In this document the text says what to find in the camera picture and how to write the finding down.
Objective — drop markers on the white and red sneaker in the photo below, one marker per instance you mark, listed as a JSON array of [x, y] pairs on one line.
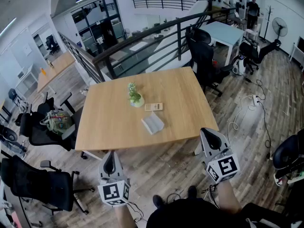
[[278, 180]]

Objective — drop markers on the black mesh office chair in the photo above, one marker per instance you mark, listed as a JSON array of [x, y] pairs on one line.
[[204, 56]]

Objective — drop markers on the black coat rack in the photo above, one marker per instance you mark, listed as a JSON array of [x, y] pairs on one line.
[[268, 20]]

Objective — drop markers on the small black office chair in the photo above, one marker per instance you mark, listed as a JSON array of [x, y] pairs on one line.
[[52, 44]]

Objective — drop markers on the beige calculator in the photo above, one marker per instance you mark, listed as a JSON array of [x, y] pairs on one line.
[[154, 107]]

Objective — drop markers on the orange bottle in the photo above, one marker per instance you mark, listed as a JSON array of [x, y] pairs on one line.
[[44, 71]]

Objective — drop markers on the person's black shoe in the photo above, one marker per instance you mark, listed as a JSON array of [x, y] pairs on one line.
[[158, 201], [192, 192]]

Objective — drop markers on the person's left forearm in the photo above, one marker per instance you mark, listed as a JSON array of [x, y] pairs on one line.
[[124, 217]]

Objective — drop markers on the green and white bag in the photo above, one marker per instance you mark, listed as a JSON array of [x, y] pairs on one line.
[[57, 122]]

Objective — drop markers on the white power strip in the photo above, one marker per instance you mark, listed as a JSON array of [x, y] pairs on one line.
[[256, 100]]

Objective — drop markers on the person's right forearm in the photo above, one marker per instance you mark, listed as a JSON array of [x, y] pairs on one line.
[[228, 198]]

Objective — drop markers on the black standing fan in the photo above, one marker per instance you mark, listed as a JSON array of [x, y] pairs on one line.
[[279, 27]]

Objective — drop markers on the person's black clothing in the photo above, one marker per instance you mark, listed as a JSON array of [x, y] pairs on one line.
[[194, 214]]

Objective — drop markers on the black reclined office chair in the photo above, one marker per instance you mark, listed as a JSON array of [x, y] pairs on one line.
[[254, 53]]

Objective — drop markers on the white wheeled device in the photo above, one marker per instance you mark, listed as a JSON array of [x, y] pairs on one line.
[[238, 65]]

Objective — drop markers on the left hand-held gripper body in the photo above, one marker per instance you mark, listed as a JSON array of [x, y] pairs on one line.
[[113, 189]]

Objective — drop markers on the black round-back chair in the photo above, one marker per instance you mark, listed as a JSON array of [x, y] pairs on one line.
[[288, 151]]

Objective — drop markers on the white side desk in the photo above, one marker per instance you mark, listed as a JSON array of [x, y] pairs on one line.
[[27, 79]]

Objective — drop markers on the long wooden desk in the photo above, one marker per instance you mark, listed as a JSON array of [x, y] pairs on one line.
[[55, 68]]

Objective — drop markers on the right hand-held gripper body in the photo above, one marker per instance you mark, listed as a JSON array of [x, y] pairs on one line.
[[222, 168]]

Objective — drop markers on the black balcony railing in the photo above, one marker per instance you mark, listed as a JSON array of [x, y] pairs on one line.
[[164, 2]]

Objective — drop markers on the black high-back office chair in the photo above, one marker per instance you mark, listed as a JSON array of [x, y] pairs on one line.
[[42, 186]]

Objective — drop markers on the white square table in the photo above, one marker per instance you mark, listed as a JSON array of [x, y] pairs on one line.
[[225, 33]]

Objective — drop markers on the black metal railing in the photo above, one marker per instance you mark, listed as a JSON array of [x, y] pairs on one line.
[[147, 32]]

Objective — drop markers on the small potted green plant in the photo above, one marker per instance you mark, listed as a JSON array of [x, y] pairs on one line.
[[135, 98]]

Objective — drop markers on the black office chair with bag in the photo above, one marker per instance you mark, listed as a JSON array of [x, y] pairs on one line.
[[45, 136]]

